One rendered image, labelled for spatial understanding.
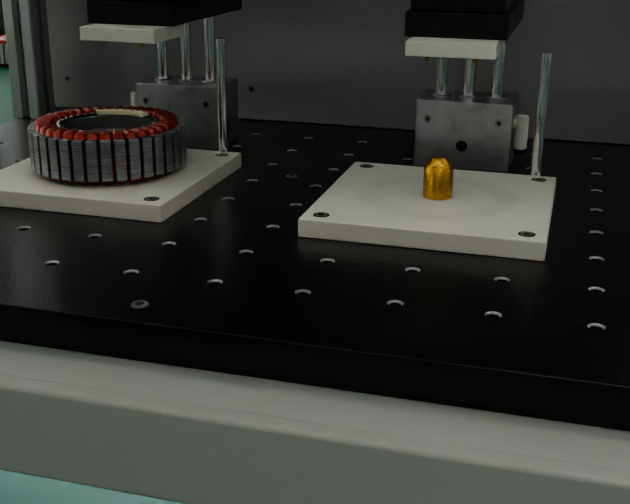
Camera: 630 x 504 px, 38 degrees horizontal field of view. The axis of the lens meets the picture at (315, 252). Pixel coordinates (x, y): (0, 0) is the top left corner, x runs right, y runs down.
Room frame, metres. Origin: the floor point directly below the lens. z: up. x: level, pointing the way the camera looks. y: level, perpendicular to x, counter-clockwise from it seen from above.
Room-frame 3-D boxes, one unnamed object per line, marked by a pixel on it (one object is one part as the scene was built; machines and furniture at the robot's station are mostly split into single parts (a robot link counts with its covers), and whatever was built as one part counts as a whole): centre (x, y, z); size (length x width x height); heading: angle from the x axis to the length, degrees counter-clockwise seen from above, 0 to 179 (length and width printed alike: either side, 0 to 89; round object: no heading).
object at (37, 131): (0.66, 0.15, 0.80); 0.11 x 0.11 x 0.04
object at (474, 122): (0.73, -0.12, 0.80); 0.08 x 0.05 x 0.06; 74
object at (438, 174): (0.59, -0.08, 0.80); 0.02 x 0.02 x 0.03
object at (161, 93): (0.80, 0.11, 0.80); 0.08 x 0.05 x 0.06; 74
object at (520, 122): (0.71, -0.16, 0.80); 0.01 x 0.01 x 0.03; 74
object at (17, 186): (0.66, 0.15, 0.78); 0.15 x 0.15 x 0.01; 74
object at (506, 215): (0.59, -0.08, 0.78); 0.15 x 0.15 x 0.01; 74
